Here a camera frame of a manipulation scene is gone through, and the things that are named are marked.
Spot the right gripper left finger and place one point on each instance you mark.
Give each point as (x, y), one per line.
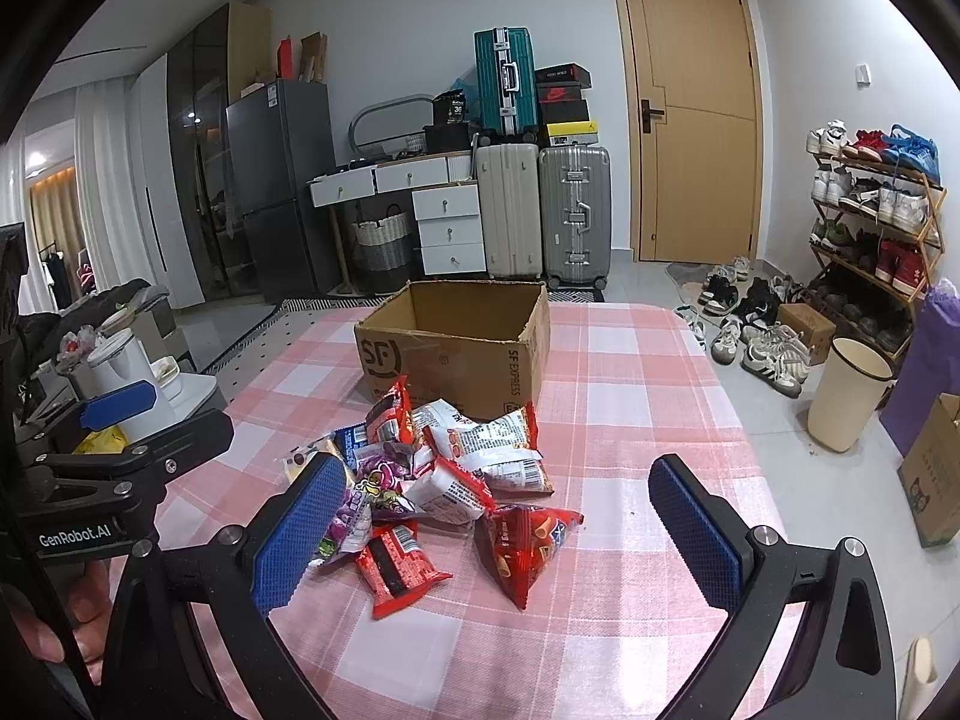
(159, 664)

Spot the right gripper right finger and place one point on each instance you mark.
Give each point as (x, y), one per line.
(840, 661)

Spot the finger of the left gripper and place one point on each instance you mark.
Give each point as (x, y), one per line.
(150, 449)
(125, 403)

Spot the red black snack packet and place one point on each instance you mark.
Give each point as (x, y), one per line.
(396, 568)

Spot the purple candy bag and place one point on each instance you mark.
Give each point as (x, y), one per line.
(378, 495)

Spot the blue cookie packet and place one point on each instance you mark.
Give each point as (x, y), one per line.
(349, 440)

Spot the red snack bag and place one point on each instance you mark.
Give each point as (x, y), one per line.
(390, 419)

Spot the red triangular chip bag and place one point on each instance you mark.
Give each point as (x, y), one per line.
(523, 539)

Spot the white red noodle bag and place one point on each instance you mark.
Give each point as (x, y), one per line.
(504, 452)

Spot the white red snack packet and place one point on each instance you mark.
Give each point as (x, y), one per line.
(448, 494)

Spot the white electric kettle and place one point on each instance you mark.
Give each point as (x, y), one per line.
(121, 360)

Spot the brown carton on floor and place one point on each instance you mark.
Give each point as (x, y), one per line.
(930, 475)

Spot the white curtain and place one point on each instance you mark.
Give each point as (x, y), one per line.
(114, 220)

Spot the cream trash bin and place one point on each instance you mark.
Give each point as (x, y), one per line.
(853, 382)

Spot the purple paper bag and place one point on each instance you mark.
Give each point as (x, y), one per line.
(930, 368)

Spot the white black sneaker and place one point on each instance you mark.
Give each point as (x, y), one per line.
(768, 366)

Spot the woven laundry basket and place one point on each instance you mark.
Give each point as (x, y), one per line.
(384, 252)

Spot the dark grey refrigerator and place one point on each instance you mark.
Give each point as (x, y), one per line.
(280, 139)

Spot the small brown shoe box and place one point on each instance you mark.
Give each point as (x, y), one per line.
(813, 328)

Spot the SF cardboard box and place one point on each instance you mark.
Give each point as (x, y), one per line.
(481, 345)

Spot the black glass cabinet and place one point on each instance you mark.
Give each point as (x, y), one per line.
(206, 73)

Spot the oval mirror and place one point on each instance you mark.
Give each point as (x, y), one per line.
(392, 129)

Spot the white drawer desk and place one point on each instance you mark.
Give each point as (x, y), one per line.
(445, 205)

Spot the black bag on desk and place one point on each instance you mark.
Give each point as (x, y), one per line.
(449, 108)

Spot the bamboo shoe rack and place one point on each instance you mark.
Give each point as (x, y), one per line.
(877, 241)

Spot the beige suitcase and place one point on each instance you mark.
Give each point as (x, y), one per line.
(508, 190)

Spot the silver suitcase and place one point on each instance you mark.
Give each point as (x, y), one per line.
(576, 207)

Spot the teal suitcase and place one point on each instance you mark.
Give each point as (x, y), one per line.
(504, 60)

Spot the stack of shoe boxes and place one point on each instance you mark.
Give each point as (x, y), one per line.
(563, 110)

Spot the wooden door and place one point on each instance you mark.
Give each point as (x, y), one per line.
(695, 127)

